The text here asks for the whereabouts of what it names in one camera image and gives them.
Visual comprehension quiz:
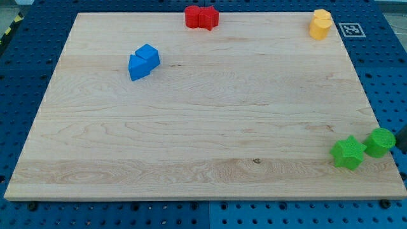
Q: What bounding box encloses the blue cube block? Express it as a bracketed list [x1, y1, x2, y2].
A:
[135, 44, 160, 70]

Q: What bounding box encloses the green star block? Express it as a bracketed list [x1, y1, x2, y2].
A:
[329, 135, 367, 170]

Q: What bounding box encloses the wooden board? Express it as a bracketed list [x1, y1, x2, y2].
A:
[4, 12, 406, 201]

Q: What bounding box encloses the blue triangle block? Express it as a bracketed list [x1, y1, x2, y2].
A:
[128, 55, 151, 81]

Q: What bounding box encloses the yellow hexagon block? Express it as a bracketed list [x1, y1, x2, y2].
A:
[313, 9, 331, 20]

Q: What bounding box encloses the black robot pusher tip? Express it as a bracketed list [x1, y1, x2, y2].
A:
[396, 125, 407, 152]

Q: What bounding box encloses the green cylinder block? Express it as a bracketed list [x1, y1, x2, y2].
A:
[363, 128, 396, 158]

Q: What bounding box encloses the red cylinder block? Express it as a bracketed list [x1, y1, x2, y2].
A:
[184, 5, 201, 29]

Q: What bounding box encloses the white fiducial marker tag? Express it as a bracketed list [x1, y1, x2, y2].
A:
[338, 22, 366, 38]

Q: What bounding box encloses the red star block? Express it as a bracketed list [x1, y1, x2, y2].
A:
[198, 6, 219, 31]

